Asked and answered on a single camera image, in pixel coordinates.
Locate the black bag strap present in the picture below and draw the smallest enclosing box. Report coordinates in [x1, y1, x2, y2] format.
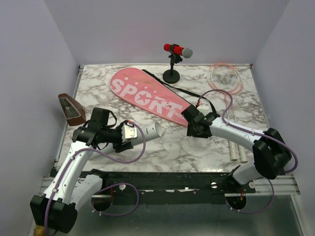
[141, 68, 215, 114]

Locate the brown wooden metronome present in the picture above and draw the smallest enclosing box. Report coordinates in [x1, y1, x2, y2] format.
[58, 93, 87, 126]

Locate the white shuttlecock tube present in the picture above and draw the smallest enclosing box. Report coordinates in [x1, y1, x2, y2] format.
[101, 122, 164, 154]

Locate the pink racket bag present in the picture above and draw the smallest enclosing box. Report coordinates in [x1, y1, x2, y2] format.
[110, 67, 190, 127]

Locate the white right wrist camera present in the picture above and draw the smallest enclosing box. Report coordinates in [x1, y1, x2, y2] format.
[197, 104, 211, 116]

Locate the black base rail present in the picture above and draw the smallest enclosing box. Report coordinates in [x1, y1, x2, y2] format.
[79, 169, 255, 206]

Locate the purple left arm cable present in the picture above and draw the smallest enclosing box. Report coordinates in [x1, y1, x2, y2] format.
[44, 120, 146, 234]

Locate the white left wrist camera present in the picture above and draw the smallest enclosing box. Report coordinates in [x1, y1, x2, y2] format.
[122, 124, 138, 143]

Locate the red microphone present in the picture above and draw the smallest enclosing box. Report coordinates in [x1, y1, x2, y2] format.
[163, 44, 193, 59]

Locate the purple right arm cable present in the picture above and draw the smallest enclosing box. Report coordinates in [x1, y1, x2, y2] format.
[196, 88, 300, 214]

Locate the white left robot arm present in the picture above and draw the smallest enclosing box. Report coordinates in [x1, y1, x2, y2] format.
[30, 108, 146, 236]

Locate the black microphone stand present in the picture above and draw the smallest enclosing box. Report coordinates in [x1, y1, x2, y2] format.
[162, 53, 183, 84]

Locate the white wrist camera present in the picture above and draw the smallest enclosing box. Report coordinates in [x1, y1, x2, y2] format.
[197, 104, 211, 116]
[122, 124, 138, 143]

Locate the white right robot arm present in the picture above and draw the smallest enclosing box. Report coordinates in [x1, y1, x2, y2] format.
[182, 105, 292, 193]

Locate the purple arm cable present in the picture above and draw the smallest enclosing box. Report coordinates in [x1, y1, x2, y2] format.
[44, 120, 146, 234]
[196, 88, 300, 214]

